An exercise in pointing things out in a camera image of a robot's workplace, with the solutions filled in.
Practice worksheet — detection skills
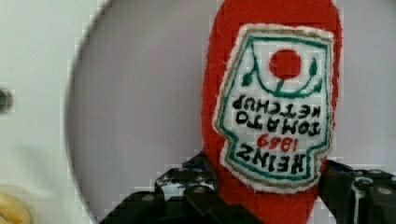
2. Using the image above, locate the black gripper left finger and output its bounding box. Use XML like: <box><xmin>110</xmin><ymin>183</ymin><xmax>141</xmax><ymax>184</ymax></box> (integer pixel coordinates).
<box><xmin>99</xmin><ymin>152</ymin><xmax>263</xmax><ymax>224</ymax></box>

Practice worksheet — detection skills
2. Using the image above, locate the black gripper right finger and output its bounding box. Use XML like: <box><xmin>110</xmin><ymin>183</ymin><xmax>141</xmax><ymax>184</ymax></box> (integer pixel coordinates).
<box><xmin>318</xmin><ymin>160</ymin><xmax>396</xmax><ymax>224</ymax></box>

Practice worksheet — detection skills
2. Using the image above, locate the red plush ketchup bottle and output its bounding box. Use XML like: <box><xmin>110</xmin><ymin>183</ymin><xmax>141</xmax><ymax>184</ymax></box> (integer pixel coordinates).
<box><xmin>202</xmin><ymin>0</ymin><xmax>342</xmax><ymax>224</ymax></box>

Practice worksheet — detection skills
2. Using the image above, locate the lilac oval plate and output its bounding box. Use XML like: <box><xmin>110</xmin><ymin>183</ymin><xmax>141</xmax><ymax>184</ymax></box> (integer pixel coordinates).
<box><xmin>66</xmin><ymin>0</ymin><xmax>396</xmax><ymax>221</ymax></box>

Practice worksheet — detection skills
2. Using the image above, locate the yellow plush banana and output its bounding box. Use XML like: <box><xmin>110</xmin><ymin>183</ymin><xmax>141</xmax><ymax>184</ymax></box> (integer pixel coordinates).
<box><xmin>0</xmin><ymin>192</ymin><xmax>32</xmax><ymax>224</ymax></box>

